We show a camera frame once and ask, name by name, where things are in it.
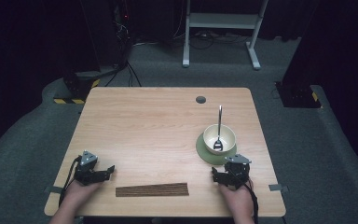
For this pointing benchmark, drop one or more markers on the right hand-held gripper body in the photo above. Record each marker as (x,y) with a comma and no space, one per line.
(236,172)

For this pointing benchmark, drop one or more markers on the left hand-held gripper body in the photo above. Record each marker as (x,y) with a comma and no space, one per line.
(85,169)

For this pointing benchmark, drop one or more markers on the cream ceramic bowl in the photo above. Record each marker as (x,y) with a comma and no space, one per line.
(227,137)

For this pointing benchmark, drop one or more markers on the row of brown chopsticks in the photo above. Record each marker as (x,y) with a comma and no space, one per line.
(152,189)

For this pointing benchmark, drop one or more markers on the person's left hand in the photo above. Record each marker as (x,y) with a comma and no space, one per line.
(80,193)

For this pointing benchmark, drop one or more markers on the person's right hand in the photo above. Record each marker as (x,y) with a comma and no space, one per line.
(237,197)

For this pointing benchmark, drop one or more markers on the green round saucer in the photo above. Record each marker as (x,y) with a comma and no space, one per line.
(205,154)

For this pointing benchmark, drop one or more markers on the grey tape piece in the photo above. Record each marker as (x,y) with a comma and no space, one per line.
(278,187)
(53,189)

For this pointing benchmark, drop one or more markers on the metal spoon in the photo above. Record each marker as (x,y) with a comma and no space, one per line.
(219,124)

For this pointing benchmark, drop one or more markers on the black yellow-striped stand base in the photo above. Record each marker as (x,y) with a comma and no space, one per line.
(79,87)

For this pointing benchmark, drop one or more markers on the white metal stand frame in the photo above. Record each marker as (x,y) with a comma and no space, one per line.
(222,21)

